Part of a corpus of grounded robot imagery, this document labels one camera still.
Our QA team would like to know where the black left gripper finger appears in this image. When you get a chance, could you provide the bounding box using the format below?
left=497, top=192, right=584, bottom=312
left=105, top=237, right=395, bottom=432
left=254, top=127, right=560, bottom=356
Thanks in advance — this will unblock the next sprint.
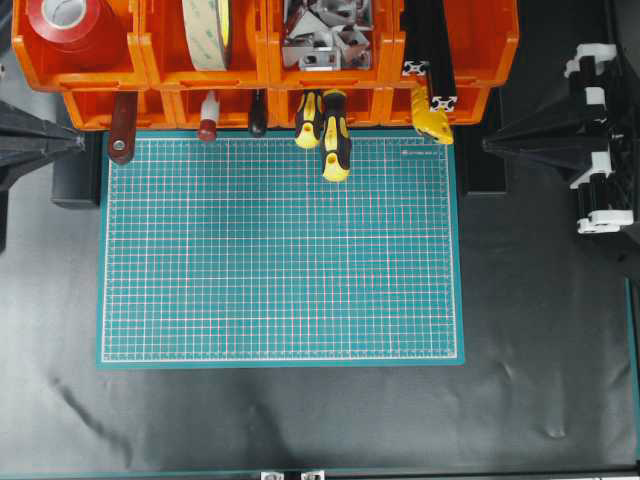
left=1, top=101, right=85, bottom=192

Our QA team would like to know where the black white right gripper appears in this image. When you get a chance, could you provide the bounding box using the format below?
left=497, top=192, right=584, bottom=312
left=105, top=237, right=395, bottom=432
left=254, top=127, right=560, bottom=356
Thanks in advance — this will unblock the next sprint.
left=484, top=43, right=639, bottom=235

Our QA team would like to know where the black aluminium frame profile front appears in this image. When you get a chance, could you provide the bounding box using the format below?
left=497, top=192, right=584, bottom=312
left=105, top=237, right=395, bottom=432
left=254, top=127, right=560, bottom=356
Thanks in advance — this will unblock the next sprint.
left=418, top=0, right=458, bottom=113

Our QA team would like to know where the black aluminium frame profile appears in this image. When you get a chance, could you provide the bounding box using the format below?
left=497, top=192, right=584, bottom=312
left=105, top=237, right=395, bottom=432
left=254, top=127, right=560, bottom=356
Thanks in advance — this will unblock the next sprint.
left=400, top=0, right=430, bottom=77
left=418, top=0, right=458, bottom=113

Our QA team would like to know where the black rack stand left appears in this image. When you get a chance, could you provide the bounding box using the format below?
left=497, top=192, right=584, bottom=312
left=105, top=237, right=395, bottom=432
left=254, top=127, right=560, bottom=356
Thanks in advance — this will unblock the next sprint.
left=51, top=132, right=103, bottom=210

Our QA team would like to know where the black rack stand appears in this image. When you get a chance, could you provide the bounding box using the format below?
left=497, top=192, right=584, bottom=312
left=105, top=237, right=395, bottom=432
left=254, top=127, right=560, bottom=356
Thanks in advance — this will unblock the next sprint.
left=51, top=132, right=103, bottom=210
left=454, top=89, right=507, bottom=197

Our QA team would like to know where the black rack stand right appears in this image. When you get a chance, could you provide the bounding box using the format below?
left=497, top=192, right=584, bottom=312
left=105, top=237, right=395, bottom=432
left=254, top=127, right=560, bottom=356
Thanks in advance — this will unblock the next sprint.
left=454, top=89, right=507, bottom=197

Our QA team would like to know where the orange container rack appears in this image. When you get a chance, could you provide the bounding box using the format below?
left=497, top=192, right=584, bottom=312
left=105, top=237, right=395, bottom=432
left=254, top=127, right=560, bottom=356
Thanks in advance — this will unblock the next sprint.
left=10, top=0, right=521, bottom=132

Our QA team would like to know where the red tape roll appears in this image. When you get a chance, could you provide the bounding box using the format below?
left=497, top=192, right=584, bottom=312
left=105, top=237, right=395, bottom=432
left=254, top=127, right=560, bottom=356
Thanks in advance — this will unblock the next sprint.
left=26, top=1, right=127, bottom=54

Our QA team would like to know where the yellow utility knife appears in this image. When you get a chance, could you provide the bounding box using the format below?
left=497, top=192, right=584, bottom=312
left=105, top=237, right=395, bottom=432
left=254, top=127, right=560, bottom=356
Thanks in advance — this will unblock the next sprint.
left=410, top=86, right=454, bottom=145

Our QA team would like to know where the red white glue bottle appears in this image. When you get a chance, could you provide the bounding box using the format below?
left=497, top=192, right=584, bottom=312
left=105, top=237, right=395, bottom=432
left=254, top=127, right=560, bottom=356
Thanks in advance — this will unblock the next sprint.
left=198, top=90, right=220, bottom=142

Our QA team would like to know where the beige double-sided tape roll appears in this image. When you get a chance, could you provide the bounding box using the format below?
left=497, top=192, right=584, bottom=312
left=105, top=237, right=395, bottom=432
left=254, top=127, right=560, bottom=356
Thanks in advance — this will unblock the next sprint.
left=182, top=0, right=232, bottom=71

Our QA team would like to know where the yellow black screwdriver right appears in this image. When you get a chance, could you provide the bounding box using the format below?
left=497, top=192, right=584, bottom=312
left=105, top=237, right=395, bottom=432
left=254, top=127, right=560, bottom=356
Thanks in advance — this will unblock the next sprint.
left=321, top=89, right=352, bottom=182

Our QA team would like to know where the yellow black screwdriver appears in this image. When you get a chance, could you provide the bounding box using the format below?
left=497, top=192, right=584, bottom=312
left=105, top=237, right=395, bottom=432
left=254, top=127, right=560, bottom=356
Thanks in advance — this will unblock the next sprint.
left=321, top=89, right=352, bottom=182
left=295, top=90, right=324, bottom=149

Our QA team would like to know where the green cutting mat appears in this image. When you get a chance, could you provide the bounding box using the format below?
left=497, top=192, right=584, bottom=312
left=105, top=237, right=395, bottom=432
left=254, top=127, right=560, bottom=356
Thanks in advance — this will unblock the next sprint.
left=96, top=130, right=465, bottom=369

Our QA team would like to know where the yellow black screwdriver left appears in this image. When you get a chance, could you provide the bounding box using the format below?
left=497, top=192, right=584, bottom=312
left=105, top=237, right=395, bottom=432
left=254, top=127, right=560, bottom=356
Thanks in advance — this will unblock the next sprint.
left=295, top=90, right=324, bottom=149

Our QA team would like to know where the silver corner brackets pile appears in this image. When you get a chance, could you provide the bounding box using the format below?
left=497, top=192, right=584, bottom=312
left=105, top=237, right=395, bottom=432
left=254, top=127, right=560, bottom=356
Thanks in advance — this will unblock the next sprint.
left=281, top=0, right=374, bottom=71

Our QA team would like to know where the dark red wooden tool handle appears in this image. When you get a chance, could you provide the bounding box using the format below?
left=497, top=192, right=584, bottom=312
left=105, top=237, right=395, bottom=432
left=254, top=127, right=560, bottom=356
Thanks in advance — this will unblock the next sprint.
left=108, top=91, right=138, bottom=165

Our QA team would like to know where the black aluminium frame profile rear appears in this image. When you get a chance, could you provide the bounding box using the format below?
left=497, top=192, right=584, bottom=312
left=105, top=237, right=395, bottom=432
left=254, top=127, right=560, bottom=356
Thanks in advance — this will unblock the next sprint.
left=400, top=0, right=430, bottom=77

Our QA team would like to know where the black tool handle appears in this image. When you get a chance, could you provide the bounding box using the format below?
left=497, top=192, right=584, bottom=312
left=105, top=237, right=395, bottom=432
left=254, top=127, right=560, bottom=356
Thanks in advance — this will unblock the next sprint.
left=248, top=90, right=268, bottom=138

